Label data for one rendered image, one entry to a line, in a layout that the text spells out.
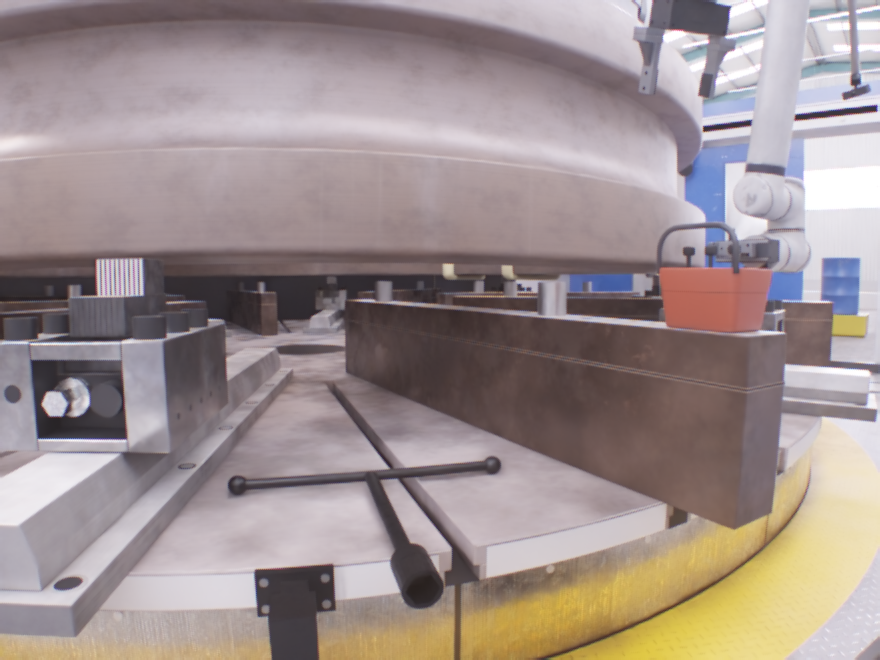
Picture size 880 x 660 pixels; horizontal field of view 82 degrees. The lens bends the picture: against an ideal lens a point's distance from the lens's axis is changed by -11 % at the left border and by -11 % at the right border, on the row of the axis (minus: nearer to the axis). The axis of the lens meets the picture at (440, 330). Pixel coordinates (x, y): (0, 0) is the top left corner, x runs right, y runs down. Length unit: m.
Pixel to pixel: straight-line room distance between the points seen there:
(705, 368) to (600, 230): 0.82
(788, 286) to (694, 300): 5.21
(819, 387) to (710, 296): 1.25
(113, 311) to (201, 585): 0.56
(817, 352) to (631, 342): 2.42
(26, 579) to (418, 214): 1.15
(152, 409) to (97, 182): 0.68
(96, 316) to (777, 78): 1.49
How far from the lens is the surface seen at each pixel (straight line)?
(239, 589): 1.04
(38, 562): 0.94
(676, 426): 1.24
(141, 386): 1.14
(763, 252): 1.31
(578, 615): 1.31
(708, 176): 6.68
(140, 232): 1.54
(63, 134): 1.85
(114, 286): 1.38
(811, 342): 3.61
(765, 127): 1.36
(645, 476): 1.33
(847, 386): 2.37
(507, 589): 1.17
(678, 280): 1.22
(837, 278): 9.99
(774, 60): 1.40
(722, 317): 1.17
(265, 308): 5.07
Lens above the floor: 0.78
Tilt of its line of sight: 5 degrees down
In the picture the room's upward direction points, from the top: straight up
